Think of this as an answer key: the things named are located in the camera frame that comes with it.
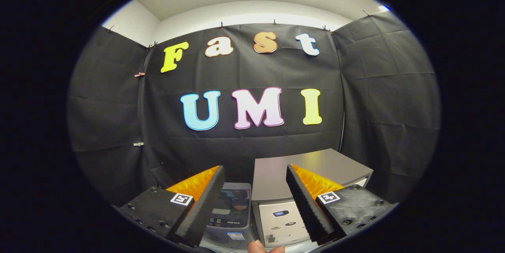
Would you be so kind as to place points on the grey cabinet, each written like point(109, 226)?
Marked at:
point(272, 174)

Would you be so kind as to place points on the copper clip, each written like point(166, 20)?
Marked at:
point(139, 74)

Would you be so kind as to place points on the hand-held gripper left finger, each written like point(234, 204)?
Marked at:
point(205, 209)

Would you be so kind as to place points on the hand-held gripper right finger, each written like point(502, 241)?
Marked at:
point(305, 207)

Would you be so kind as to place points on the ceiling light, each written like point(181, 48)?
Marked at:
point(384, 8)

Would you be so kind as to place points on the grey washing machine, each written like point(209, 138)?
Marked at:
point(229, 229)

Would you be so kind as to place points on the black backdrop cloth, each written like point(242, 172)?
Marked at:
point(378, 107)

